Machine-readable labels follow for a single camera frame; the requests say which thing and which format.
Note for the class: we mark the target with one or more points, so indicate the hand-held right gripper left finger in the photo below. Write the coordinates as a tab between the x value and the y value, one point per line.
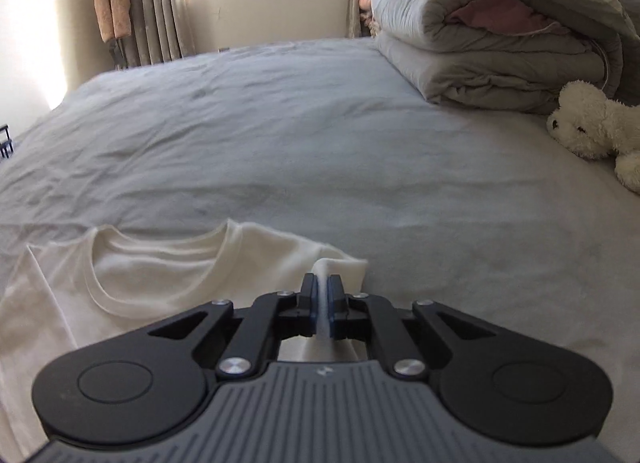
312	305

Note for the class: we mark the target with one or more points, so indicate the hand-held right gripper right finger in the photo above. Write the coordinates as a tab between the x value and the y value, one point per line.
332	308

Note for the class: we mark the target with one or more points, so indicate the white printed sweatshirt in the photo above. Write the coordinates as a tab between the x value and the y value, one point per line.
150	268

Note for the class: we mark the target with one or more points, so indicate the folded grey comforter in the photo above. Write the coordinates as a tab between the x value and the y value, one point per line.
475	73

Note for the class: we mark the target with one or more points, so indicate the pink cloth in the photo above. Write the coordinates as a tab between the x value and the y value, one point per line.
366	0

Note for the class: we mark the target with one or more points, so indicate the cream plush bear toy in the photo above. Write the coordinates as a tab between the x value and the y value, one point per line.
590	128

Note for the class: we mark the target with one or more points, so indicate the small black stand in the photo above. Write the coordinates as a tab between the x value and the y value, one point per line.
6	143

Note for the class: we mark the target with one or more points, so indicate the hanging pink quilted garment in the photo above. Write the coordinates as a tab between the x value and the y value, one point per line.
112	8

